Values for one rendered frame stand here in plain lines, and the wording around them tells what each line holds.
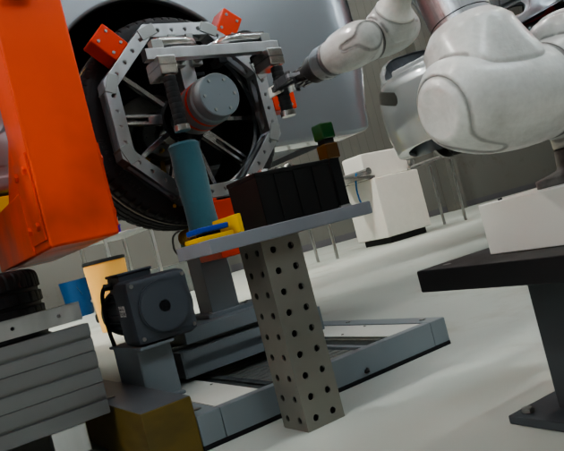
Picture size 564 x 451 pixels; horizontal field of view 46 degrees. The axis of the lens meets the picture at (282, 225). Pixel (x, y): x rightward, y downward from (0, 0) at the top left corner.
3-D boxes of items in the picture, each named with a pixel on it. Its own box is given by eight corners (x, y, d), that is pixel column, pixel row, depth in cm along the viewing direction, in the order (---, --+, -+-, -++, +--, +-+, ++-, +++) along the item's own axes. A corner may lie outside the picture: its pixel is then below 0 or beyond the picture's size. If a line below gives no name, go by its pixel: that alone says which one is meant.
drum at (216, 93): (215, 134, 207) (204, 91, 207) (247, 114, 189) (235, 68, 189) (175, 140, 200) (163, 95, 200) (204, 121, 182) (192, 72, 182)
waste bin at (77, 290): (97, 310, 945) (87, 274, 946) (104, 310, 907) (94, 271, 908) (64, 319, 921) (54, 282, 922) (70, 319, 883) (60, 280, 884)
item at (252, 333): (269, 332, 243) (263, 306, 243) (326, 331, 213) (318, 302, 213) (143, 376, 216) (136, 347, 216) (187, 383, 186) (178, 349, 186)
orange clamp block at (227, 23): (224, 50, 214) (232, 28, 217) (235, 41, 208) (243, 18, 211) (205, 38, 211) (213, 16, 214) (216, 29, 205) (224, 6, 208)
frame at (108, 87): (284, 185, 218) (243, 26, 218) (294, 181, 212) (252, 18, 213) (128, 217, 188) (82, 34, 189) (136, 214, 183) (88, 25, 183)
